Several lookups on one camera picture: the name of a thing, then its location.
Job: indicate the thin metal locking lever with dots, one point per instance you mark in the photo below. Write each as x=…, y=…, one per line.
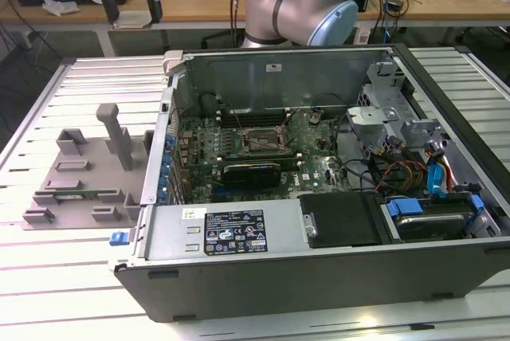
x=292, y=120
x=238, y=122

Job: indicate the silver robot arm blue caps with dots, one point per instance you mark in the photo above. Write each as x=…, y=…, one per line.
x=291, y=6

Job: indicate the CPU socket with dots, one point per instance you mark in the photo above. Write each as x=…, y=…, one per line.
x=255, y=142

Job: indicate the crumpled white paper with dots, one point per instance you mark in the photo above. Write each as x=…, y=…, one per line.
x=60, y=7

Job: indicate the black RAM slot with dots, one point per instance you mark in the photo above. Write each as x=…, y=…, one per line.
x=259, y=121
x=259, y=114

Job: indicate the grey parts rack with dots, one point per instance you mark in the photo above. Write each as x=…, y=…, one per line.
x=99, y=181

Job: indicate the installed RAM stick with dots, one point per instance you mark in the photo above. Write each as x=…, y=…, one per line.
x=259, y=157

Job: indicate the black graphics card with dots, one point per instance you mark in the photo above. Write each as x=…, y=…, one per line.
x=251, y=175

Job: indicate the green RAM stick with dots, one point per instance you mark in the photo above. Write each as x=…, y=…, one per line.
x=75, y=196

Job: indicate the coin cell battery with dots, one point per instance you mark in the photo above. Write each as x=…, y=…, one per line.
x=314, y=118

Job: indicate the green motherboard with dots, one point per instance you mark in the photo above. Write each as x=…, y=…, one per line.
x=315, y=161

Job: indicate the grey power supply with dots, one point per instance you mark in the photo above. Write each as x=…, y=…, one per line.
x=171, y=233

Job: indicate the blue case latch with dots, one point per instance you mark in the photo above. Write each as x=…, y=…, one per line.
x=118, y=238

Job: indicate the small black adapter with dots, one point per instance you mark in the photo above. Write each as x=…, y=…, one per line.
x=394, y=5

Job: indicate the metal drive cage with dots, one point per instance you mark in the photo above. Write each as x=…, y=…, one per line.
x=370, y=116

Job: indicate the black plastic drive cover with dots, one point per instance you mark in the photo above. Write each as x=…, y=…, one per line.
x=342, y=217

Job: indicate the black open PC case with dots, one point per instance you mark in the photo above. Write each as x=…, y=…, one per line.
x=279, y=289

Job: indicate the hard disk in blue carrier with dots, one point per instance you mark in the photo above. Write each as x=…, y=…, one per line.
x=430, y=225

